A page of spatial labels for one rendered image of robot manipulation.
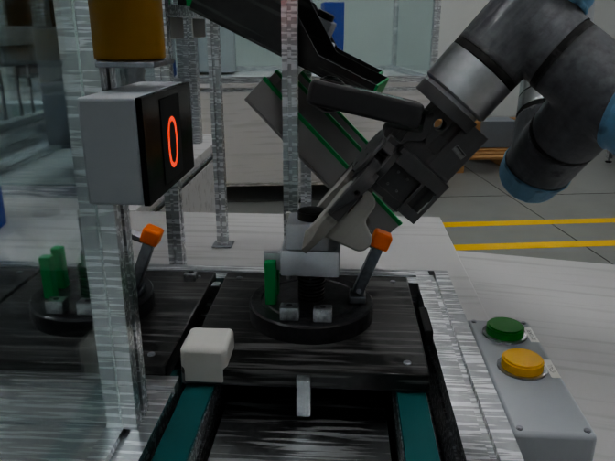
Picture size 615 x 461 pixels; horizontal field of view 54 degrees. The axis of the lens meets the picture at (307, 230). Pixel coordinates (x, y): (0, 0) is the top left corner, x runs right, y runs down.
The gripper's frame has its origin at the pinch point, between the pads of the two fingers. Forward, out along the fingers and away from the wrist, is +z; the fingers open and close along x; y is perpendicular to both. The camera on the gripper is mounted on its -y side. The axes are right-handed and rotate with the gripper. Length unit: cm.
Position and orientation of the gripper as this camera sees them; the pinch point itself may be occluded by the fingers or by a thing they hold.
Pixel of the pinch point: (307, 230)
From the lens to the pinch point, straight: 66.2
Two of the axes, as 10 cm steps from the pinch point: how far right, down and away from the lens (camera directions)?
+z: -6.4, 7.2, 2.8
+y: 7.7, 6.2, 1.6
